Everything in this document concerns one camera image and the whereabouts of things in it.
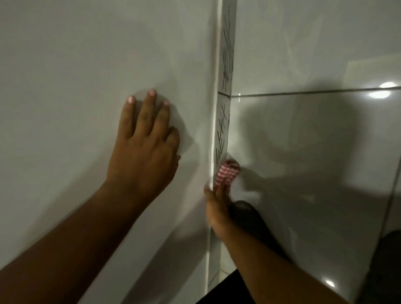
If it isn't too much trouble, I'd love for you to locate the person's dark clothing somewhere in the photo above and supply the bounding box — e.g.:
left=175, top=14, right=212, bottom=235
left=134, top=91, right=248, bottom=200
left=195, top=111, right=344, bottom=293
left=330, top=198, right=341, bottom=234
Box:
left=195, top=269, right=255, bottom=304

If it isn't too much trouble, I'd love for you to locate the white door panel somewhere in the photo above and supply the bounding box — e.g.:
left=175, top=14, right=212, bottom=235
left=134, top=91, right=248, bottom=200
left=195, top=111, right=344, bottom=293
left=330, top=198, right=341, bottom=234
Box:
left=0, top=0, right=223, bottom=304

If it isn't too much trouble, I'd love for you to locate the person's right hand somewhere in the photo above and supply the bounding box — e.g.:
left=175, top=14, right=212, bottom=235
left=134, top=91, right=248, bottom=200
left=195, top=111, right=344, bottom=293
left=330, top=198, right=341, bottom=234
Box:
left=204, top=179, right=235, bottom=235

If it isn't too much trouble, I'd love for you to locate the red white checked cloth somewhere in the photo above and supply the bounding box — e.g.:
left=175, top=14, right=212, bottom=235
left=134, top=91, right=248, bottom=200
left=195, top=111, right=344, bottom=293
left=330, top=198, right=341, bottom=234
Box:
left=214, top=159, right=242, bottom=192

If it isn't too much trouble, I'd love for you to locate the person's left forearm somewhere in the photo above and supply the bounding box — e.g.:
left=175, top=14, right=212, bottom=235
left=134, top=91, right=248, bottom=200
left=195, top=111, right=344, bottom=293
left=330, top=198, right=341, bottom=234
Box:
left=0, top=181, right=148, bottom=304

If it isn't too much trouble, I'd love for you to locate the person's left hand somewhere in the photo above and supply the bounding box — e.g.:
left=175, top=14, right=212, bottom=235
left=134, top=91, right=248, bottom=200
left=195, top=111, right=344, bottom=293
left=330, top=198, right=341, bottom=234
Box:
left=105, top=89, right=182, bottom=201

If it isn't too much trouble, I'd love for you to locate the person's right forearm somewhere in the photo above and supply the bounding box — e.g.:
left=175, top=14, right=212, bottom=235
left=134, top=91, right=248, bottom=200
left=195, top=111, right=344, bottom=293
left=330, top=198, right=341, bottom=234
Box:
left=211, top=225, right=350, bottom=304

